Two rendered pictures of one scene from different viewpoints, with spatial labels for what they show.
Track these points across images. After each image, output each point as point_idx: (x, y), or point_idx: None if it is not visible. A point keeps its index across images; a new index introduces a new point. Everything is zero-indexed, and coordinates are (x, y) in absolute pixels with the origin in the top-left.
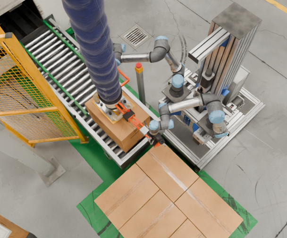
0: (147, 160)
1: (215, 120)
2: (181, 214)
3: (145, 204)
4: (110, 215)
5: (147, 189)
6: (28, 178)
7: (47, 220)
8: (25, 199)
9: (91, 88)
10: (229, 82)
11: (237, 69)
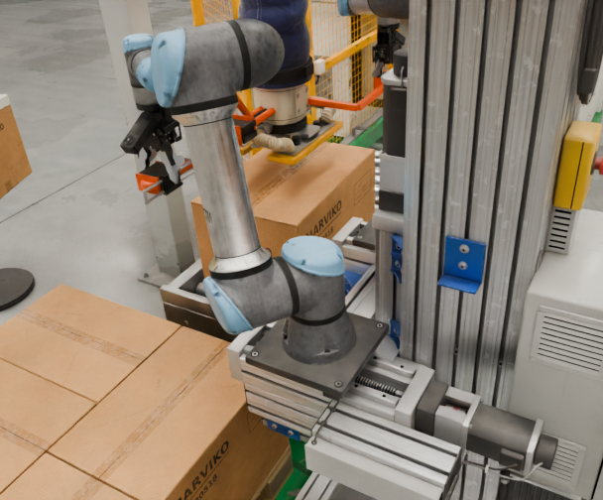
0: (195, 347)
1: (154, 70)
2: None
3: (46, 380)
4: (18, 320)
5: (96, 371)
6: (153, 250)
7: None
8: (105, 261)
9: (378, 197)
10: (486, 224)
11: (524, 140)
